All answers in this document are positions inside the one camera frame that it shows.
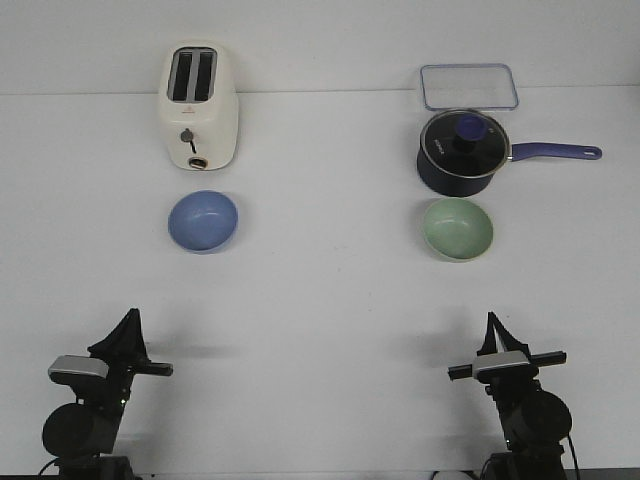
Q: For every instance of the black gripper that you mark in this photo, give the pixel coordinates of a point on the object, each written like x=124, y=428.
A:
x=519, y=379
x=124, y=352

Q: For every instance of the cream two-slot toaster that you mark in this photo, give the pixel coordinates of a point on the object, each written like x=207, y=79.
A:
x=198, y=106

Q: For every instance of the green bowl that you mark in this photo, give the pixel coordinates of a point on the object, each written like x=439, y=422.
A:
x=456, y=229

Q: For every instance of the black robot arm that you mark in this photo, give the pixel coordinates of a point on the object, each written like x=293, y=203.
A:
x=533, y=421
x=81, y=435

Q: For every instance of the glass pot lid blue knob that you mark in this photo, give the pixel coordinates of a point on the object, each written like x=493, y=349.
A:
x=465, y=143

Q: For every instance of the blue bowl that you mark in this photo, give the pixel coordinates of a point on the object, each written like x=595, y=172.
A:
x=203, y=221

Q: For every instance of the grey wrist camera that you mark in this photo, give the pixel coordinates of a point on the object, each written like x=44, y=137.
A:
x=71, y=369
x=490, y=365

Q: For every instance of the dark blue saucepan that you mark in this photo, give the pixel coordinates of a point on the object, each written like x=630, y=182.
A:
x=457, y=185

